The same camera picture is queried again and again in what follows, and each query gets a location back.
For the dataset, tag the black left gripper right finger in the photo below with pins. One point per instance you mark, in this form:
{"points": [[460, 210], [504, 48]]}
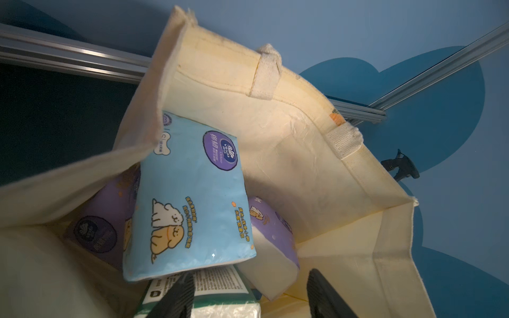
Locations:
{"points": [[323, 299]]}

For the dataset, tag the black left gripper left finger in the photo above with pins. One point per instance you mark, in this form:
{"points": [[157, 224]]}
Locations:
{"points": [[178, 301]]}

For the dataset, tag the green white tissue pack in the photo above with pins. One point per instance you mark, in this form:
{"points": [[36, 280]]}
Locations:
{"points": [[219, 292]]}

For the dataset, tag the purple tissue pack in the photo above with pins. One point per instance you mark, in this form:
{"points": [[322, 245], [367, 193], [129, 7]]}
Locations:
{"points": [[275, 267], [103, 225]]}

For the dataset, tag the cream canvas tote bag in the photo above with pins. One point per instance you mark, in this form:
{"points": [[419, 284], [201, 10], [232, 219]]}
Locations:
{"points": [[351, 220]]}

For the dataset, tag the light blue tissue pack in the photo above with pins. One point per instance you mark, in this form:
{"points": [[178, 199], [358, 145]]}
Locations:
{"points": [[192, 209]]}

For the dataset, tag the aluminium back frame rail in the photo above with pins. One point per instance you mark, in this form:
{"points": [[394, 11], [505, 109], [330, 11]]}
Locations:
{"points": [[34, 49]]}

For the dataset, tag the right vertical frame post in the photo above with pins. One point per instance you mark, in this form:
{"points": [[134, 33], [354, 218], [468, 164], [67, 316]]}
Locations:
{"points": [[477, 50]]}

